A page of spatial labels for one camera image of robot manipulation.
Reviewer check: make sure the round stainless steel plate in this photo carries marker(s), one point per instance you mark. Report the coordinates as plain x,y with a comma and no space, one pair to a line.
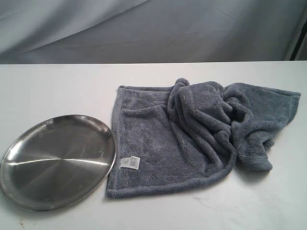
57,162

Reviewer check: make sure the grey backdrop cloth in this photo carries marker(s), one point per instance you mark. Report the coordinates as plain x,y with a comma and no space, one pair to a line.
147,31

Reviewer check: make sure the black stand pole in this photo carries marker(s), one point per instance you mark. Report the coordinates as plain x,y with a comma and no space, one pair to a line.
300,40

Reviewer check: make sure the blue-grey fluffy towel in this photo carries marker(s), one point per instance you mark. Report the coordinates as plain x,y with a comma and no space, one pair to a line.
172,139

